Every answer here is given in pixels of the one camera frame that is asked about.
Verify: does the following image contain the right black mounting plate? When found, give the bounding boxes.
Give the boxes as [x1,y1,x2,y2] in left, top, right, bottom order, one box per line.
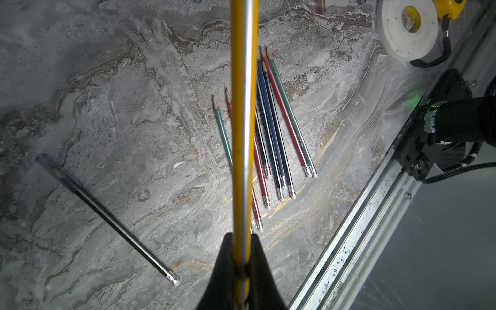
[393,68,475,182]

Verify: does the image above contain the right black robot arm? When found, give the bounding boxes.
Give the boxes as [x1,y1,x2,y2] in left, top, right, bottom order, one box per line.
[421,79,495,184]

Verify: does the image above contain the aluminium front rail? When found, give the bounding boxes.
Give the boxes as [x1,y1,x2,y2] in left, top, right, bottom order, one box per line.
[290,1,495,309]

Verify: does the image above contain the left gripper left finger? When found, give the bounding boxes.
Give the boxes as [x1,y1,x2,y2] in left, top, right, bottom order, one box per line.
[196,232,235,310]

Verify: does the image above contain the yellow pencil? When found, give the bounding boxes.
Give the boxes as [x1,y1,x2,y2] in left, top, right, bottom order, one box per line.
[231,1,258,309]

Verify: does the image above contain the red pencil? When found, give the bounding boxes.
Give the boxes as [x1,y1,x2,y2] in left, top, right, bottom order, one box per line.
[259,46,312,178]
[224,86,264,233]
[254,140,271,209]

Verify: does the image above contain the white tape roll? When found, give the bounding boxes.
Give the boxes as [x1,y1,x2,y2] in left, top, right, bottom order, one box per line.
[376,0,439,63]

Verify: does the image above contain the yellow tape measure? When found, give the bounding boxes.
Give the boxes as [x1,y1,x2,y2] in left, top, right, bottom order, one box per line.
[410,0,466,68]

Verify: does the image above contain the green pencil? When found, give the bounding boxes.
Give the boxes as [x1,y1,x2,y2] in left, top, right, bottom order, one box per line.
[212,95,233,170]
[263,46,318,178]

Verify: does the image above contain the black pencil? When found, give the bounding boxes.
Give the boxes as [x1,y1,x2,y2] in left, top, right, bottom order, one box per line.
[36,154,180,285]

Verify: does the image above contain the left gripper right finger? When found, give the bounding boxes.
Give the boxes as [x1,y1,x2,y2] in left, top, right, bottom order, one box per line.
[248,234,287,309]

